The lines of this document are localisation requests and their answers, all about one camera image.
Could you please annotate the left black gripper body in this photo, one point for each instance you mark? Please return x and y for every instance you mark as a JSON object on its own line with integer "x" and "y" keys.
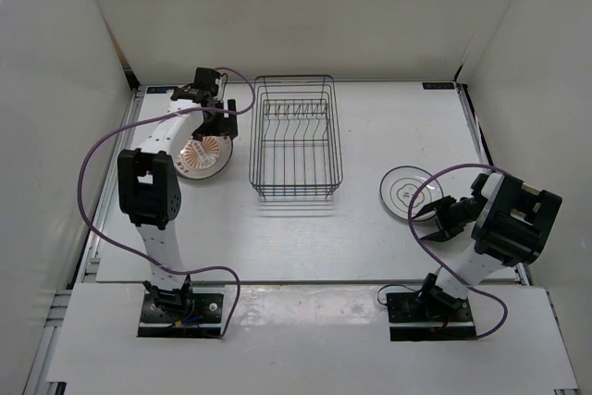
{"x": 216, "y": 126}

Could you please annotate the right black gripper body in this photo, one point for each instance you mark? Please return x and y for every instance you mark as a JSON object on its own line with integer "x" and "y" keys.
{"x": 459, "y": 214}

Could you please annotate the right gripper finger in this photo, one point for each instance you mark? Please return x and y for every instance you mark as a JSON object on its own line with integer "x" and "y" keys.
{"x": 435, "y": 208}
{"x": 439, "y": 236}

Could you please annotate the red-patterned plate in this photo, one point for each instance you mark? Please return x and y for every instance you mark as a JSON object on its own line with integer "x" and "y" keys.
{"x": 208, "y": 146}
{"x": 201, "y": 168}

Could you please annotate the white plate teal rim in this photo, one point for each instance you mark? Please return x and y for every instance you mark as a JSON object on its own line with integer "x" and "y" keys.
{"x": 398, "y": 186}

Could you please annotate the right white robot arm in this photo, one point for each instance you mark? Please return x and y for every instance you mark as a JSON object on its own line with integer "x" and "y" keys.
{"x": 511, "y": 225}

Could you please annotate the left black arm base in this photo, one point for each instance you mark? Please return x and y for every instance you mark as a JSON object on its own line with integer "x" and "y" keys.
{"x": 200, "y": 317}

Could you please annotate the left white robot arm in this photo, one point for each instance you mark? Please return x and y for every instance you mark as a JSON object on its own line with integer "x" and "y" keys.
{"x": 148, "y": 184}

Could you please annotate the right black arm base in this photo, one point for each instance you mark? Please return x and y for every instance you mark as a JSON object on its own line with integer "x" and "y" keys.
{"x": 412, "y": 319}

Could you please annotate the left dark table label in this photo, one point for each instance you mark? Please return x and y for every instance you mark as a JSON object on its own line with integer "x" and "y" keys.
{"x": 161, "y": 89}

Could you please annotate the dark table label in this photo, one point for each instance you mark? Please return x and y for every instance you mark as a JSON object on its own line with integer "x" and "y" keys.
{"x": 437, "y": 86}
{"x": 161, "y": 89}

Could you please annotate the right dark table label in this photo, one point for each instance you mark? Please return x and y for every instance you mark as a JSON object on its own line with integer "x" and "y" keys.
{"x": 437, "y": 86}

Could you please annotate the white front board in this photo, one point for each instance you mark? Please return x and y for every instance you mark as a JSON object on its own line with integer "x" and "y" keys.
{"x": 305, "y": 340}

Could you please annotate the metal wire dish rack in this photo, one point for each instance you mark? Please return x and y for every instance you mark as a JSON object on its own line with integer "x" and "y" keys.
{"x": 295, "y": 149}

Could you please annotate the aluminium table frame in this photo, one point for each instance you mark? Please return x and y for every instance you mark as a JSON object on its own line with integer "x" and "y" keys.
{"x": 85, "y": 272}

